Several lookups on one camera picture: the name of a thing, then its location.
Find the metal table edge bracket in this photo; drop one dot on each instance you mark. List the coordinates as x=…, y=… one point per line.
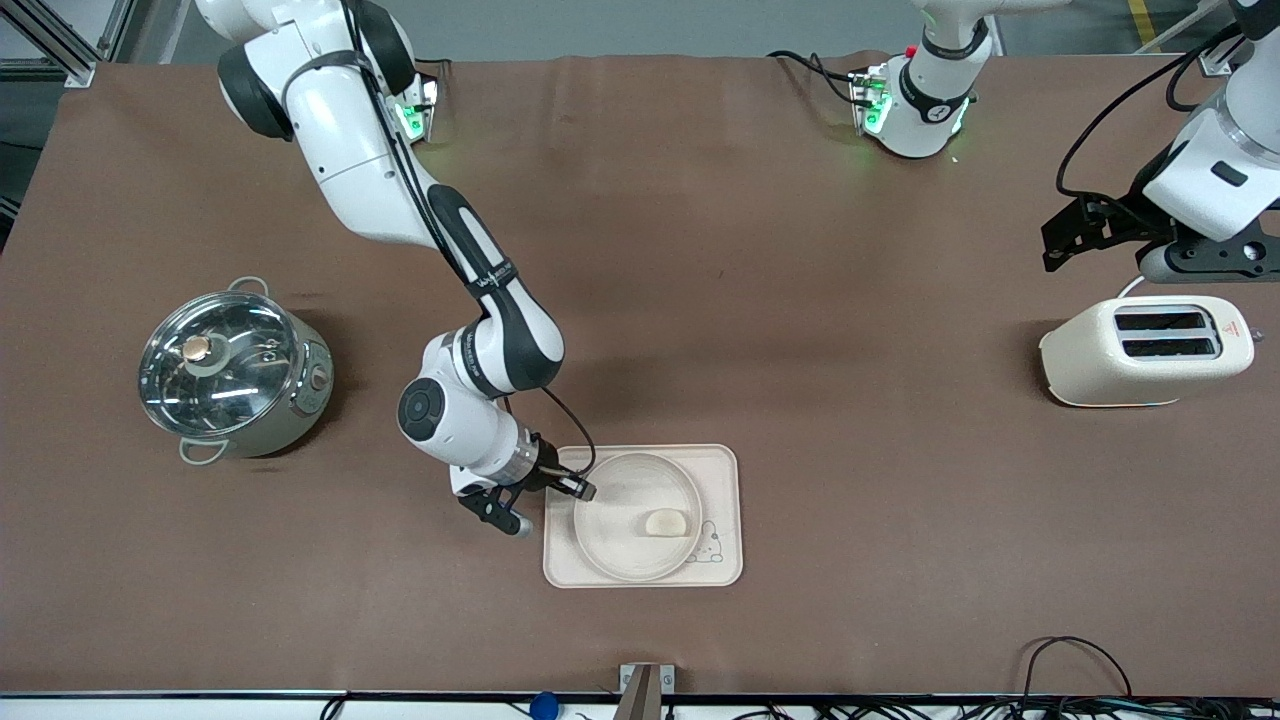
x=645, y=690

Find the round cream plate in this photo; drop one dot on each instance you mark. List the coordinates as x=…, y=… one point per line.
x=620, y=540

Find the white steamed bun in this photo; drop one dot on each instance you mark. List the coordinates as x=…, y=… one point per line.
x=665, y=522

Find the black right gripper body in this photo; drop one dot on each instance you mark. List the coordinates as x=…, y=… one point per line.
x=547, y=474

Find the glass pot lid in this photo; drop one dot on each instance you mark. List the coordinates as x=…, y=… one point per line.
x=225, y=370

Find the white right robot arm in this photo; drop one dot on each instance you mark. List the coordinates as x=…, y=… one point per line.
x=340, y=150

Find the aluminium frame profile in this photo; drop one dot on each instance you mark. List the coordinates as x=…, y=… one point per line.
x=75, y=72
x=1212, y=65

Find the cream rabbit print tray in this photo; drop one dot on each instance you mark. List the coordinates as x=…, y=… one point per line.
x=560, y=565

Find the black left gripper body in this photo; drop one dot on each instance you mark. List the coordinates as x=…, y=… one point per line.
x=1122, y=219

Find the pale green electric cooking pot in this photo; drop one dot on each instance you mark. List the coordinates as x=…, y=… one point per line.
x=300, y=400

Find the brown table cover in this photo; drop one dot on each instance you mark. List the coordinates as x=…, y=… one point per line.
x=800, y=250

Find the cream two-slot toaster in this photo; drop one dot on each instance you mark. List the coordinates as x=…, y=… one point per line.
x=1090, y=370

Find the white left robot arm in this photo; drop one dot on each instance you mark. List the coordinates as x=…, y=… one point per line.
x=1215, y=170

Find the blue round knob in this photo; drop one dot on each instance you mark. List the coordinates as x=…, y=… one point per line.
x=543, y=706

